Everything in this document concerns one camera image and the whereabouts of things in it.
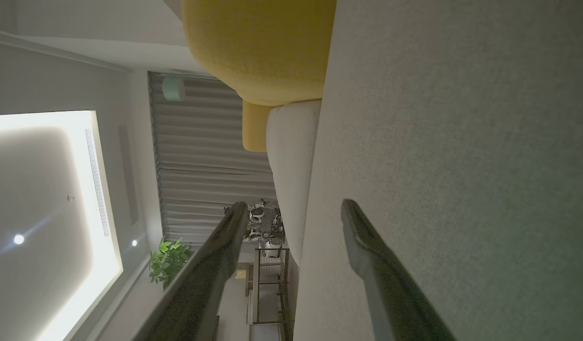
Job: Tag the black white patterned object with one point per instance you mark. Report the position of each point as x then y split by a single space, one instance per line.
265 222

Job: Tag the long ceiling air vent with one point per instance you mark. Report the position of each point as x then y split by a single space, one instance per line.
97 182

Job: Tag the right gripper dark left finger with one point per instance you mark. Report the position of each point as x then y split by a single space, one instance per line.
201 293

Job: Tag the dark metal shelf rack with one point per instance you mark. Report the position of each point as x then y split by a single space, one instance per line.
256 284

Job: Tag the small yellow cushion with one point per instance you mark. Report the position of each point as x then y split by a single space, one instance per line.
254 128

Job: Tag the grey pleated curtain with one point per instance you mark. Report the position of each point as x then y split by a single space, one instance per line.
201 156

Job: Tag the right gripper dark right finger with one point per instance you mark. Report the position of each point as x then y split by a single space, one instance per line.
395 303

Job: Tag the grey fabric sofa seat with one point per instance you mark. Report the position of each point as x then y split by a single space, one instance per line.
461 142

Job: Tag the light grey sofa back cushion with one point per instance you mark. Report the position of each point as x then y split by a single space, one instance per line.
291 166

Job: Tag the green leafy potted plant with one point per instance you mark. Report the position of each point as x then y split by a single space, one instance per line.
168 263

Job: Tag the large yellow cushion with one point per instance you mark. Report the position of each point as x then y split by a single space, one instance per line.
263 42

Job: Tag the round white green device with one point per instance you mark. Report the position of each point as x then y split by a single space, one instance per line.
173 89

